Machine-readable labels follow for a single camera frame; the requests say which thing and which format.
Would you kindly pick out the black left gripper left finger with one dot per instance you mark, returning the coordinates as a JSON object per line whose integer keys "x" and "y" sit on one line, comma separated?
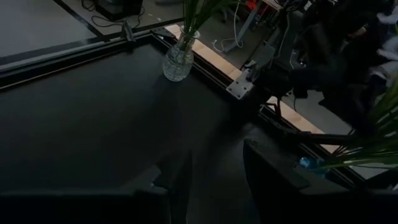
{"x": 178, "y": 193}

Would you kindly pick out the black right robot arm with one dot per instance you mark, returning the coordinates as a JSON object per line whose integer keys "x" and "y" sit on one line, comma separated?
{"x": 326, "y": 18}

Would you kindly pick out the black frame clamp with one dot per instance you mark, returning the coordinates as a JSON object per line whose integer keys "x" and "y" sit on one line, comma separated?
{"x": 127, "y": 31}

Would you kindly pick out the grey stand leg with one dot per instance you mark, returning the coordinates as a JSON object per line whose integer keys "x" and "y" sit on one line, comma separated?
{"x": 245, "y": 28}

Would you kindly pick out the black diagonal table strut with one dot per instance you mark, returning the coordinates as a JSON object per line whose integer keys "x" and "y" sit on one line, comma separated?
{"x": 317, "y": 137}

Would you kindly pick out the clear glass vase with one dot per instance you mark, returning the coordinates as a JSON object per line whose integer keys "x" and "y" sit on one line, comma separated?
{"x": 178, "y": 63}

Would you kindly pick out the red flower thick green stem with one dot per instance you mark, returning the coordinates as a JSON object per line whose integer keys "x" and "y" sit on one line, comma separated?
{"x": 192, "y": 29}

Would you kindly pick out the silver metal corner plate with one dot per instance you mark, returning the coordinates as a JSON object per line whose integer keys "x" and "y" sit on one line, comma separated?
{"x": 239, "y": 87}

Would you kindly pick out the small red object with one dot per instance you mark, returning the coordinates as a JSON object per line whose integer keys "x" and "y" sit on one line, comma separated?
{"x": 252, "y": 3}

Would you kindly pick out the black computer tower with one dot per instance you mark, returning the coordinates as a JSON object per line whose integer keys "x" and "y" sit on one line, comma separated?
{"x": 118, "y": 9}

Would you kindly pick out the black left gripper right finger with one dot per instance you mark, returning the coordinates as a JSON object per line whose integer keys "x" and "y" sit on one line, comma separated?
{"x": 273, "y": 186}

